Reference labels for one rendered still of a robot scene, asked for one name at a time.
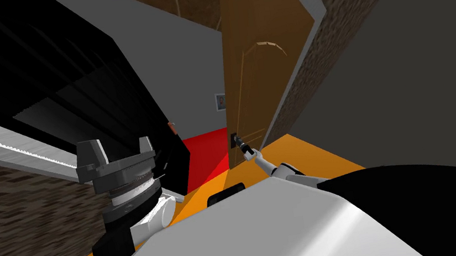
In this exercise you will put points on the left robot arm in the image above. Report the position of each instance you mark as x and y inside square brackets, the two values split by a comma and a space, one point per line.
[116, 237]

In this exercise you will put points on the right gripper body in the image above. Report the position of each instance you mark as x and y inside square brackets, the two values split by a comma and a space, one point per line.
[244, 145]

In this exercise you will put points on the framed wall picture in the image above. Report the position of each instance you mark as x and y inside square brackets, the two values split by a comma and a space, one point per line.
[220, 101]

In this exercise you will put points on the brown wooden door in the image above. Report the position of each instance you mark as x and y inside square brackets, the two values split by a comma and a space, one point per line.
[267, 73]

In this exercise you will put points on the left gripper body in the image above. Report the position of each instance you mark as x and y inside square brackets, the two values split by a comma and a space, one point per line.
[120, 172]

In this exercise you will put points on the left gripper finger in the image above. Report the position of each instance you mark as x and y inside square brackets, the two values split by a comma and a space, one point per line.
[146, 145]
[91, 154]

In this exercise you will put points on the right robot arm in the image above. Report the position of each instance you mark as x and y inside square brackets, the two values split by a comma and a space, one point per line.
[409, 209]

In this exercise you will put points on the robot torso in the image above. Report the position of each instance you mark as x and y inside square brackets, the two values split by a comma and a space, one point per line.
[244, 242]

